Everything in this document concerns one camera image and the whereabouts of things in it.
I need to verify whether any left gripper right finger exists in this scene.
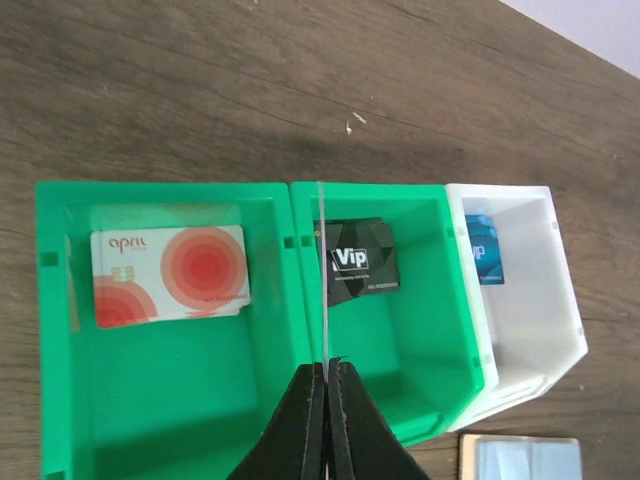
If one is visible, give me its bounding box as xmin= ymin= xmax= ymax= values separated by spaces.
xmin=325 ymin=357 xmax=429 ymax=479

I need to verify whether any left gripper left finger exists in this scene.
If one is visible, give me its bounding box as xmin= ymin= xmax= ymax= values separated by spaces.
xmin=229 ymin=363 xmax=325 ymax=480

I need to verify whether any beige card holder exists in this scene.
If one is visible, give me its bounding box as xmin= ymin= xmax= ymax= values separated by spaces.
xmin=458 ymin=433 xmax=583 ymax=480

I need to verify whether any red white card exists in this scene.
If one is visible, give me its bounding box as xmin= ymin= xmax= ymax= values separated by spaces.
xmin=90 ymin=225 xmax=251 ymax=329
xmin=316 ymin=179 xmax=332 ymax=471

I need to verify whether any black vip card in bin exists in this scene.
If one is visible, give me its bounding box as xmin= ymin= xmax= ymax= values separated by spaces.
xmin=314 ymin=218 xmax=400 ymax=307

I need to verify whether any blue vip card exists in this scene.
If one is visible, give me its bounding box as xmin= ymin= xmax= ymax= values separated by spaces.
xmin=465 ymin=214 xmax=505 ymax=285

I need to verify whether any green plastic bin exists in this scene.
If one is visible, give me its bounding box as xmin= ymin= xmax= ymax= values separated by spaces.
xmin=290 ymin=181 xmax=485 ymax=446
xmin=34 ymin=181 xmax=310 ymax=479

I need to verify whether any white plastic bin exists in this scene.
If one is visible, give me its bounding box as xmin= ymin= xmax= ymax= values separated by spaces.
xmin=446 ymin=183 xmax=588 ymax=431

